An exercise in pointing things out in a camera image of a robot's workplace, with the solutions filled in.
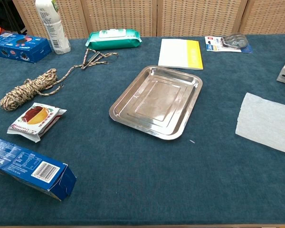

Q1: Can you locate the white paper sheet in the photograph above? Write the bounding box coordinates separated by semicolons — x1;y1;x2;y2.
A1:
235;92;285;157

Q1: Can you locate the silver metal tray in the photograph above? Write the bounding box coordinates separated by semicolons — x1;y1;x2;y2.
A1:
109;66;203;141

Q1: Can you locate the white and yellow notebook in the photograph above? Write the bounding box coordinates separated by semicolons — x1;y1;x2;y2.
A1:
158;38;204;71

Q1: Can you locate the teal table cloth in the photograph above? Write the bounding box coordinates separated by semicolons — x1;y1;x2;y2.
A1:
0;34;285;226

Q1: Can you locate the green wet wipes pack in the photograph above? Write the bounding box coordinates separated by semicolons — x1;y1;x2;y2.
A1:
85;28;143;51

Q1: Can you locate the white snack cake packet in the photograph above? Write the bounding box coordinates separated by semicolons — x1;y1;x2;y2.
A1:
7;102;67;143

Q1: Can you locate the hooks blister pack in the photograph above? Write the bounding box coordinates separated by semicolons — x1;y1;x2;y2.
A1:
204;33;254;54

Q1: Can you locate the white drink bottle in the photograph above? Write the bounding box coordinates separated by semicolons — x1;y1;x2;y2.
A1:
35;0;71;55

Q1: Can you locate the blue long box with barcode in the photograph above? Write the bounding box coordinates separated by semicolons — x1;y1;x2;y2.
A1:
0;135;77;202

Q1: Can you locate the blue cookie box with pictures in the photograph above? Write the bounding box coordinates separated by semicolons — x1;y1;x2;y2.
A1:
0;32;52;64

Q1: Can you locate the silver metal rope peg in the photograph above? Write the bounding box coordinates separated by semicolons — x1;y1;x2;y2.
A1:
81;52;103;70

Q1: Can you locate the camouflage rope bundle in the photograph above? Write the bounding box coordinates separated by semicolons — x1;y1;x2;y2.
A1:
0;48;119;111

